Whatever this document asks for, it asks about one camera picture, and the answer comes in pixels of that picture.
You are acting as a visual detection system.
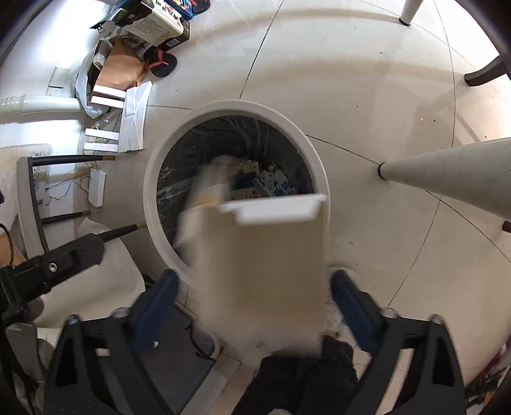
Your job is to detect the white round trash bin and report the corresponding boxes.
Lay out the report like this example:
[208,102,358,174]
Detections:
[143,100,330,288]

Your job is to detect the white power adapter box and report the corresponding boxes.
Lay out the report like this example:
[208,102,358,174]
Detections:
[88,168,107,208]

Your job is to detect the white folded paper bag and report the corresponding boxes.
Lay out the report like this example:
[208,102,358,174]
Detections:
[118,81,152,153]

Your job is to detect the beige cloth cover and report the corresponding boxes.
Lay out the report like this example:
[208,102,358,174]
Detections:
[35,238,146,328]

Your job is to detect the printed white product box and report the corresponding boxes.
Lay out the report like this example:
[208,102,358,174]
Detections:
[112,0,185,47]

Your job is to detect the dark wooden chair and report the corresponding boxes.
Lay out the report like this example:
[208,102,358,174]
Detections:
[463,56,510,87]

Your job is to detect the black fuzzy trouser leg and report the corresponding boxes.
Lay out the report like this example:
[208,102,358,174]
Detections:
[233,336,359,414]

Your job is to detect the brown cardboard box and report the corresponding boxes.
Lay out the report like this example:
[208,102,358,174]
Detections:
[92,36,146,100]

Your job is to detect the dark slipper with red strap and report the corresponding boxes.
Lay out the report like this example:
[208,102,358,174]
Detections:
[144,48,178,78]

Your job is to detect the white green cardboard box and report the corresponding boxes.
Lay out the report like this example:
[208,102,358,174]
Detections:
[176,155,328,355]

